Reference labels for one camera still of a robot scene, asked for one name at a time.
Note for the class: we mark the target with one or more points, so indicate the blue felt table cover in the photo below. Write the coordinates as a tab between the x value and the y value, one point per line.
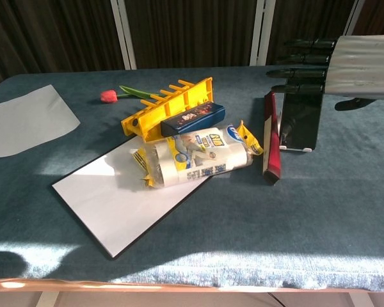
307	208

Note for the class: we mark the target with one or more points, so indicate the yellow plastic rack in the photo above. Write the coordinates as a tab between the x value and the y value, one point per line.
176	108

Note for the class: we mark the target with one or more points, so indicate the white partition post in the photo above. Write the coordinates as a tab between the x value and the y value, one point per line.
355	16
262	32
123	32

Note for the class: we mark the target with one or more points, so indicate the white board with black edge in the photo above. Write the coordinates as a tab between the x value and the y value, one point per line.
115	204

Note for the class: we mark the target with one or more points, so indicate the dark red long box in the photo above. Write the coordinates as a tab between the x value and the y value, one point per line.
272	153

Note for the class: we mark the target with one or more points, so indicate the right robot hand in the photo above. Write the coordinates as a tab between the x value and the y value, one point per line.
361	64

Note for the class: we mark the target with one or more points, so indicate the blue printed pencil case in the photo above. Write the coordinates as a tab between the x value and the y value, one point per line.
192	120

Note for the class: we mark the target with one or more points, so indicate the black smartphone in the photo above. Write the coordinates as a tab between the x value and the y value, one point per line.
304	121

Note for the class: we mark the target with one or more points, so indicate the red tulip with green stem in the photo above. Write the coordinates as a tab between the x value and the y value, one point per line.
108	96

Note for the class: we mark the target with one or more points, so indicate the pale grey paper sheet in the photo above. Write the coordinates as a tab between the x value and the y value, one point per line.
25	121

